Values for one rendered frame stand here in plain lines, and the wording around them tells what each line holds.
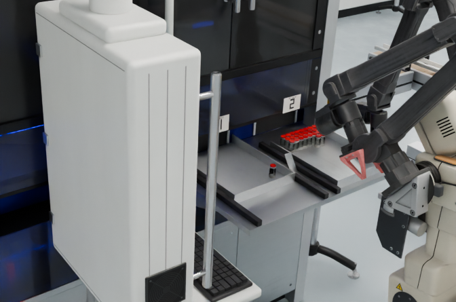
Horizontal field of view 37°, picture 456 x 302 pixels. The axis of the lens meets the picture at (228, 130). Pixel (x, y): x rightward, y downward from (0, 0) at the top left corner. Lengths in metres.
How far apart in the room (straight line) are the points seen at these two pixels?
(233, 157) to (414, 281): 0.79
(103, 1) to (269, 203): 0.93
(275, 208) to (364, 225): 1.66
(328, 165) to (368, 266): 1.13
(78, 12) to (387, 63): 0.76
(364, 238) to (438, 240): 1.70
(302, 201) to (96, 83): 0.93
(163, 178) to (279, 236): 1.37
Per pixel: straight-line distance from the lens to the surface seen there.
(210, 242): 1.75
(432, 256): 2.04
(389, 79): 2.28
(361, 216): 3.86
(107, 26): 1.50
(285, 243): 2.91
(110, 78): 1.47
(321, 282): 3.33
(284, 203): 2.20
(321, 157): 2.49
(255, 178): 2.32
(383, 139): 1.76
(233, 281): 1.94
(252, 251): 2.78
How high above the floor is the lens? 2.04
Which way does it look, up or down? 26 degrees down
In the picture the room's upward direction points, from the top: 3 degrees clockwise
